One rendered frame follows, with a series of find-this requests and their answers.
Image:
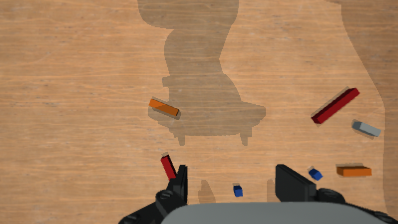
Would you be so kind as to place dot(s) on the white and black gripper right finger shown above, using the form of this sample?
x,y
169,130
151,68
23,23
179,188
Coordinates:
x,y
291,186

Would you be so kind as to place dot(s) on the orange rod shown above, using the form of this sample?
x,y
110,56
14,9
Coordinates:
x,y
354,171
163,107

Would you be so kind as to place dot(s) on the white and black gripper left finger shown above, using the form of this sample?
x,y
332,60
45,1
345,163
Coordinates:
x,y
167,200

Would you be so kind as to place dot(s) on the red rod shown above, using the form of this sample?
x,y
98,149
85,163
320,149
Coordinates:
x,y
168,166
335,105

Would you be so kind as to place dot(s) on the grey rectangular block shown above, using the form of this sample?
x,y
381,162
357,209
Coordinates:
x,y
367,129

